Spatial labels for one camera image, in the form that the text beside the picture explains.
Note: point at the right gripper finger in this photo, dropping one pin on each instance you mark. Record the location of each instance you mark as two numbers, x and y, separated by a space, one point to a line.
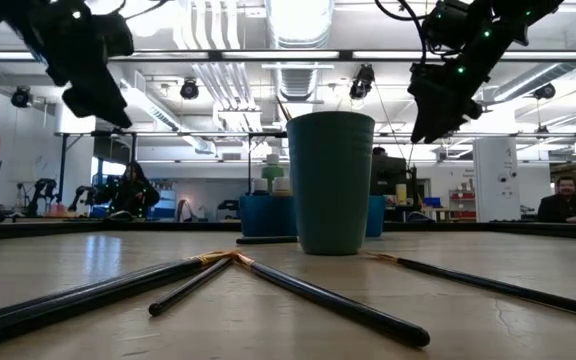
445 120
424 117

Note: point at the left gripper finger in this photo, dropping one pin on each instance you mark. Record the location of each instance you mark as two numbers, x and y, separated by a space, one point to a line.
93 110
100 85

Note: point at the teal plastic cup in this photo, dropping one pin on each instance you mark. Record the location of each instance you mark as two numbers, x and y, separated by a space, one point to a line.
330 190

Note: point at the black paintbrush gold ferrule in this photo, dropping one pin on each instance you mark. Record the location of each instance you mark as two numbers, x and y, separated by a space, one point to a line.
284 109

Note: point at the brown paint bottle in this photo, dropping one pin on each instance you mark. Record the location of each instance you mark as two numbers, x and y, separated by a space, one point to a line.
281 186

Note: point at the large green paint bottle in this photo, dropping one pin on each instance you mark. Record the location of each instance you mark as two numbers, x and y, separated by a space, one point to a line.
272 170

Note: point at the black paintbrush orange bristles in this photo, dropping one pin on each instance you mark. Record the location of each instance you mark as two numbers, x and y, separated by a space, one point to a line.
493 285

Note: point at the thin black paintbrush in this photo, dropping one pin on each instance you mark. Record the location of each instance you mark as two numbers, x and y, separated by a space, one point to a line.
188 288

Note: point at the black brush silver ferrule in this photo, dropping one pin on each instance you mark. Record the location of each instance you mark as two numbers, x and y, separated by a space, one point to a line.
263 240

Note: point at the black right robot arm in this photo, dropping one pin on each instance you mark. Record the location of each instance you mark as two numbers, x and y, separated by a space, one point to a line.
498 30

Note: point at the background black robot arm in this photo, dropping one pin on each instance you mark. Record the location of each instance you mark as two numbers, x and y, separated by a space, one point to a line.
43 192

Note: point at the black monitor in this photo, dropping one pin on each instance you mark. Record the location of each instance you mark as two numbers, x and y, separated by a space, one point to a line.
390 175

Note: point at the red shelf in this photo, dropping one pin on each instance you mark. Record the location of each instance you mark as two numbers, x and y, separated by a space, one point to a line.
463 205

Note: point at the blue storage shelf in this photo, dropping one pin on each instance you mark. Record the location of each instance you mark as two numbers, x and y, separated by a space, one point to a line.
168 202

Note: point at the teal plastic bin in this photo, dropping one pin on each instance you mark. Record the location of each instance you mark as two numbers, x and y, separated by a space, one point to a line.
263 215

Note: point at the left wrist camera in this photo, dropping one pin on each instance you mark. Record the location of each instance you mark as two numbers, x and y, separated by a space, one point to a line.
115 32

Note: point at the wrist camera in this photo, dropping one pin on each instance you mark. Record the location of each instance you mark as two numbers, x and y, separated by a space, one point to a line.
445 25
115 32

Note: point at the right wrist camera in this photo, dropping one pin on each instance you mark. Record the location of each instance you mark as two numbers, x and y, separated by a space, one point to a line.
445 25

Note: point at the black ceiling camera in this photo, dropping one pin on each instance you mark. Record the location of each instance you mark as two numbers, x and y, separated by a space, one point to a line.
21 96
189 90
545 91

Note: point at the black overhead camera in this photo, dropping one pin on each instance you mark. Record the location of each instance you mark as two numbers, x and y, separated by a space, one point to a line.
363 82

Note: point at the black overhead frame bar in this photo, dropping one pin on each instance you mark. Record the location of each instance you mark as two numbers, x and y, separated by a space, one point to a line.
293 55

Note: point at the black table frame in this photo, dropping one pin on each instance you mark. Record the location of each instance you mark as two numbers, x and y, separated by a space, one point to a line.
568 230

